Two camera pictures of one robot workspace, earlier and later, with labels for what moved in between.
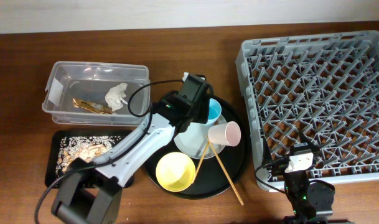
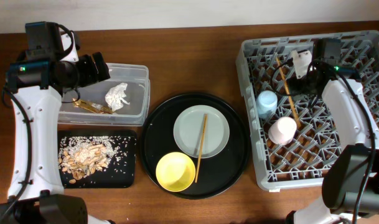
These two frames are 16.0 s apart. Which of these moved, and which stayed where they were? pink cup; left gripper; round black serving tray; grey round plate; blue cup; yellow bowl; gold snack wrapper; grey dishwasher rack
Moved: pink cup; left gripper; blue cup
Stayed: round black serving tray; grey dishwasher rack; grey round plate; yellow bowl; gold snack wrapper
